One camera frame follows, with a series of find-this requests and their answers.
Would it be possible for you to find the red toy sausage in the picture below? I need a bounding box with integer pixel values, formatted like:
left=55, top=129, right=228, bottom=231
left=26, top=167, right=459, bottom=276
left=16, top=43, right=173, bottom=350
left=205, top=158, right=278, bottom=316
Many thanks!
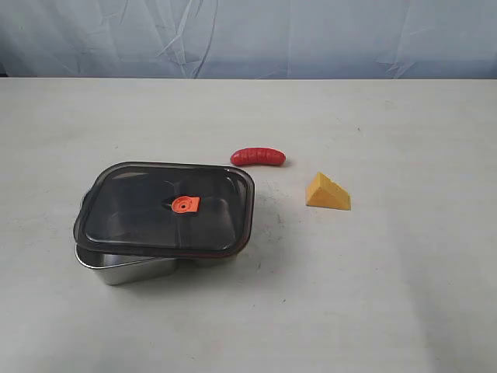
left=230, top=148, right=286, bottom=166

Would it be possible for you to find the dark transparent container lid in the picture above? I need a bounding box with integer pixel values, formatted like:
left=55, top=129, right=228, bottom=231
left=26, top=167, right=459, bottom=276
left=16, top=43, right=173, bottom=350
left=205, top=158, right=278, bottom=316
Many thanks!
left=73, top=162, right=255, bottom=259

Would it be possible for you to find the grey fabric backdrop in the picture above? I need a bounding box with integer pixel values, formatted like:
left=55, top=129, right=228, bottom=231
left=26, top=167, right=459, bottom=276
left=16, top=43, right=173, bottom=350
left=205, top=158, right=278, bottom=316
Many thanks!
left=1, top=1, right=496, bottom=79

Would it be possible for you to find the stainless steel lunch box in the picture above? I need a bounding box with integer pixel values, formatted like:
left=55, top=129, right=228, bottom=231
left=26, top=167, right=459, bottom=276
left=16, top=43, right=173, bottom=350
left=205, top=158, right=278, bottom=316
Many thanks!
left=75, top=246, right=236, bottom=285

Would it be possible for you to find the yellow toy cheese wedge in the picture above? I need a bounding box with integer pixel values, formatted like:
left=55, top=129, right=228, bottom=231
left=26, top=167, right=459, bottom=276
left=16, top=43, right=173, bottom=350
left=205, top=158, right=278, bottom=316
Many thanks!
left=305, top=173, right=351, bottom=211

